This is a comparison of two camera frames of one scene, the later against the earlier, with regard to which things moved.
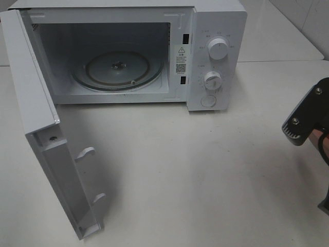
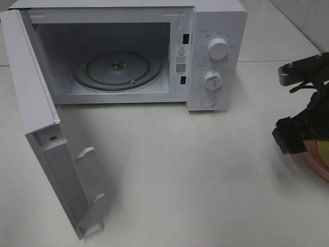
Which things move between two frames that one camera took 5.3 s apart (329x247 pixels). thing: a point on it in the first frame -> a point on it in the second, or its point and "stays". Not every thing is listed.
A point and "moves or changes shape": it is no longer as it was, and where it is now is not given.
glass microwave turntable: [117, 71] stays
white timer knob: [213, 80] stays
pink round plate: [314, 137] moves or changes shape
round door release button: [208, 101] stays
